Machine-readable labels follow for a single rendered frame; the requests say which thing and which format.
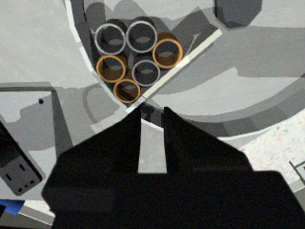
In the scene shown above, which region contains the bronze bushing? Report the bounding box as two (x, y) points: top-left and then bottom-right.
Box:
(96, 51), (128, 82)
(113, 69), (141, 103)
(152, 32), (182, 68)

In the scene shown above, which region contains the grey metal bushing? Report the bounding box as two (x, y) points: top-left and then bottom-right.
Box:
(126, 16), (157, 52)
(132, 52), (160, 86)
(94, 19), (127, 55)

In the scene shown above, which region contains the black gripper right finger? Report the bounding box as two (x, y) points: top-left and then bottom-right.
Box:
(163, 107), (254, 173)

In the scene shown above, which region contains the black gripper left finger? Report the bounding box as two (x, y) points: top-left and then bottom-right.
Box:
(51, 107), (141, 173)

